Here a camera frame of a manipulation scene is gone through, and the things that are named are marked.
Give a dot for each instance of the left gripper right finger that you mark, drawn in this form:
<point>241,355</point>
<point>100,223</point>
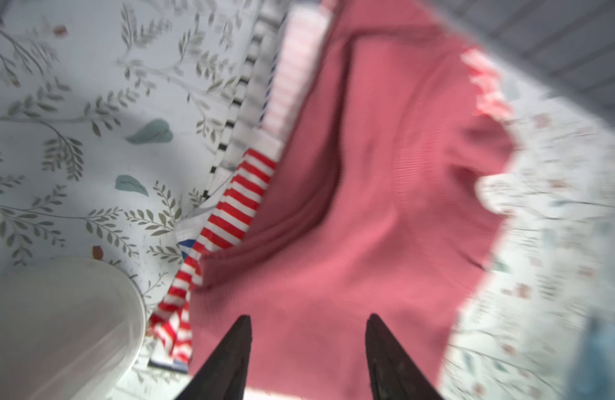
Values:
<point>393,374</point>

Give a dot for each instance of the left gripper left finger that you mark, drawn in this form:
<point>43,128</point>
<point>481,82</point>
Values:
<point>224,375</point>

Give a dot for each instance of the maroon garment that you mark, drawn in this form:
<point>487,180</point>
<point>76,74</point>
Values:
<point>372,209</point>

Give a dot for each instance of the black white striped tank top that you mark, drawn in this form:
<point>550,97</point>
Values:
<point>248,96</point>

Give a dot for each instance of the red white striped tank top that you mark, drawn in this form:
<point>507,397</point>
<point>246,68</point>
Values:
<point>234,208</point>

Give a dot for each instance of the navy white striped tank top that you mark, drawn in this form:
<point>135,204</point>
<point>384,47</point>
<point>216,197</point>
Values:
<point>186,246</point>

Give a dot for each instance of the light blue garment in bag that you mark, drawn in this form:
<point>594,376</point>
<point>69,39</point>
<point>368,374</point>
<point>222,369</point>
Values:
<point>593,374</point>

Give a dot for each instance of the white mug pen holder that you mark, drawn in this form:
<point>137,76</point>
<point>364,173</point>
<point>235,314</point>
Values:
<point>70,328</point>

